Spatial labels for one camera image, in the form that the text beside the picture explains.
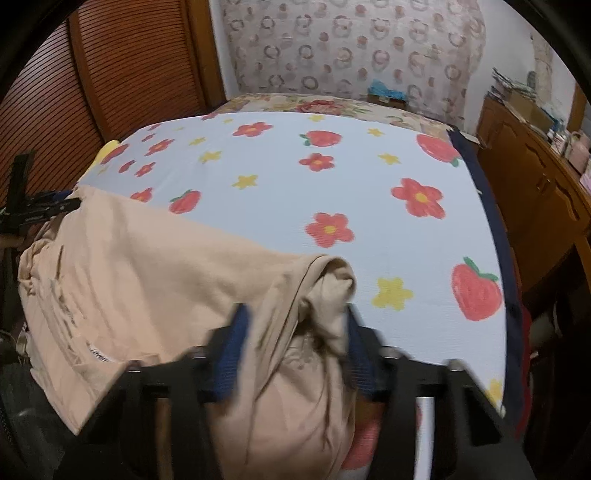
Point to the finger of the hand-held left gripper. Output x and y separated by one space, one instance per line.
51 197
53 211

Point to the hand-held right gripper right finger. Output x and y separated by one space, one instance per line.
362 360

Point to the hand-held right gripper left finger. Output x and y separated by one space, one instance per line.
231 355

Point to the beige printed t-shirt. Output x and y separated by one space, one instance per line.
138 277

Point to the yellow plush toy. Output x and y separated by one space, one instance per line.
113 150

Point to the wooden louvered wardrobe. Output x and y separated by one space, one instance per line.
129 69

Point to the strawberry flower printed bed sheet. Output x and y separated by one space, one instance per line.
277 184

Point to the white trash bin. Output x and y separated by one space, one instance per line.
545 330

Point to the dark blue mattress cover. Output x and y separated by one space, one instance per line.
489 221

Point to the wooden sideboard cabinet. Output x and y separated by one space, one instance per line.
531 194

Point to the floral blanket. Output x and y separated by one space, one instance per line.
323 106

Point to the cardboard box with blue items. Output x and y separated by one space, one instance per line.
385 97

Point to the brown cardboard box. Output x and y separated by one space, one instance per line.
531 110

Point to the pink thermos jug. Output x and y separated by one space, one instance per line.
579 150

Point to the stack of folded cloths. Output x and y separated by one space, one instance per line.
508 83

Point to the circle patterned sheer curtain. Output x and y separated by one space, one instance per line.
346 46

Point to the tied beige window curtain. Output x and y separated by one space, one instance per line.
541 60

